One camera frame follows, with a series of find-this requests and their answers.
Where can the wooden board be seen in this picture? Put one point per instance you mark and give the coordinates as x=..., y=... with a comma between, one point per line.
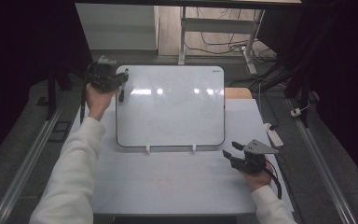
x=237, y=93

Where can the black metal stand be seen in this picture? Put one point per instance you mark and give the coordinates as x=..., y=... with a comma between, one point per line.
x=52, y=93
x=304, y=90

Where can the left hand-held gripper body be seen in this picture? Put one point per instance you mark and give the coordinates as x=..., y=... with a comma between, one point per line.
x=102, y=76

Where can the white whiteboard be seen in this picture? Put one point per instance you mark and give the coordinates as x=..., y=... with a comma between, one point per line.
x=171, y=118

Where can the black curtain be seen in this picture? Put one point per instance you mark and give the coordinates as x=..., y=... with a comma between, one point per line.
x=338, y=77
x=18, y=62

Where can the person's left hand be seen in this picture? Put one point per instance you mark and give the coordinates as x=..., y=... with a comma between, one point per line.
x=98, y=102

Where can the white desk frame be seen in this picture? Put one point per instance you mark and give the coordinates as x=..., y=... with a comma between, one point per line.
x=217, y=25

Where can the aluminium rail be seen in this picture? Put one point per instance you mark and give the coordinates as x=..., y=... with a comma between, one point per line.
x=323, y=168
x=24, y=169

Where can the white whiteboard stand clip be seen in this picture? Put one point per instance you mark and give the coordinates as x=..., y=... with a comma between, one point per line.
x=194, y=148
x=148, y=148

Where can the black and white marker pen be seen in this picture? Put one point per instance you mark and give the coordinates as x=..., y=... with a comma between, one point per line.
x=121, y=95

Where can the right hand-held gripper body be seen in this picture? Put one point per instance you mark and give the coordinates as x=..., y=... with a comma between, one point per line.
x=251, y=163

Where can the small white plug adapter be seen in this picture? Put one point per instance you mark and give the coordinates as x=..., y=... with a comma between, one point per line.
x=296, y=112

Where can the white power strip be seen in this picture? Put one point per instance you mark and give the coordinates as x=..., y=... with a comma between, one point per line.
x=274, y=134

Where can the white cabinet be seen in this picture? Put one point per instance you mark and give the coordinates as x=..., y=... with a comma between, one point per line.
x=116, y=26

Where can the person's right hand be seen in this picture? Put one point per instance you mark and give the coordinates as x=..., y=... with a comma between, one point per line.
x=259, y=180

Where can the black floor plate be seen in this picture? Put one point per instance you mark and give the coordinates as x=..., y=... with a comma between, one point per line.
x=59, y=131

